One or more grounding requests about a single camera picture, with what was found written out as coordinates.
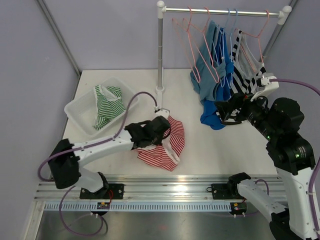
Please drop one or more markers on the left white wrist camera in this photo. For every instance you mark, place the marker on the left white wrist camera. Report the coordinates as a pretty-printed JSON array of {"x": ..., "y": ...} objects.
[{"x": 159, "y": 111}]

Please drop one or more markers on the white slotted cable duct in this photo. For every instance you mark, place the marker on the white slotted cable duct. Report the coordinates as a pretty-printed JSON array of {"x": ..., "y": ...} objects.
[{"x": 141, "y": 207}]

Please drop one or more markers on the white plastic basket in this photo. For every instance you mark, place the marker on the white plastic basket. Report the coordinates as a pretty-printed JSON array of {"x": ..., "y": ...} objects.
[{"x": 82, "y": 111}]

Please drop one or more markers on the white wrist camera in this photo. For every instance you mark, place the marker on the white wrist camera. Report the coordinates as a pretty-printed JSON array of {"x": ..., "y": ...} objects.
[
  {"x": 159, "y": 111},
  {"x": 266, "y": 85}
]

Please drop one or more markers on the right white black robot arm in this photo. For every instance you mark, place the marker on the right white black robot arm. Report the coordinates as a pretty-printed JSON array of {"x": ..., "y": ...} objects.
[{"x": 293, "y": 158}]

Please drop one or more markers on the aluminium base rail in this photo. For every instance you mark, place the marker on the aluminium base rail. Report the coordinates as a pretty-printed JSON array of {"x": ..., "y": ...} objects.
[{"x": 179, "y": 188}]

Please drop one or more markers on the red striped tank top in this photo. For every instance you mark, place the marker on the red striped tank top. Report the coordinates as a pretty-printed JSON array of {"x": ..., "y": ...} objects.
[{"x": 167, "y": 155}]

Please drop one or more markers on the light blue hanger of teal top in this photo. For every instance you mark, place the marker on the light blue hanger of teal top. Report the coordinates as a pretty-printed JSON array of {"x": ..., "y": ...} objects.
[{"x": 217, "y": 48}]

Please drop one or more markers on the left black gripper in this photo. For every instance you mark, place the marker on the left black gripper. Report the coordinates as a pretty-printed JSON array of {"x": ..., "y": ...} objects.
[{"x": 158, "y": 141}]

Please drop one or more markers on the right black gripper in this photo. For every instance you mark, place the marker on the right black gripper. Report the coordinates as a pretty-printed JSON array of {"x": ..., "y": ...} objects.
[{"x": 225, "y": 108}]

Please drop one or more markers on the clothes rack with metal rod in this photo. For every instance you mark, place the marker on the clothes rack with metal rod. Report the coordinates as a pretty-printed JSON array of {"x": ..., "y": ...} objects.
[{"x": 281, "y": 16}]

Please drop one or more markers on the pink hanger of green top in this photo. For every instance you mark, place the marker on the pink hanger of green top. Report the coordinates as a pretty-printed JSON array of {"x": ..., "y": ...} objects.
[{"x": 182, "y": 30}]

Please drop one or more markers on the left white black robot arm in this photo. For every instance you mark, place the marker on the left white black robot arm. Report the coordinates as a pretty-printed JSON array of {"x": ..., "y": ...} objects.
[{"x": 68, "y": 160}]

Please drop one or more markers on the teal tank top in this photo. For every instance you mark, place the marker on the teal tank top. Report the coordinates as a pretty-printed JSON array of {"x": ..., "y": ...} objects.
[{"x": 209, "y": 70}]

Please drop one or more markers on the black white striped tank top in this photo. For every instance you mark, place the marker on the black white striped tank top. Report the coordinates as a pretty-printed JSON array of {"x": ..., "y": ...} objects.
[{"x": 246, "y": 68}]

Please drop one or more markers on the royal blue tank top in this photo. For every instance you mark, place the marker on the royal blue tank top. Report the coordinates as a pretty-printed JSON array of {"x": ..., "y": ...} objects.
[{"x": 209, "y": 116}]

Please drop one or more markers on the green striped tank top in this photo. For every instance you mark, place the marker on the green striped tank top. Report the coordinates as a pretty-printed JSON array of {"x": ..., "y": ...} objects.
[{"x": 109, "y": 105}]

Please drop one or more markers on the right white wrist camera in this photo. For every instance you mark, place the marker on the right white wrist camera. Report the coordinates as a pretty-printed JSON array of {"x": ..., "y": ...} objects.
[{"x": 266, "y": 85}]

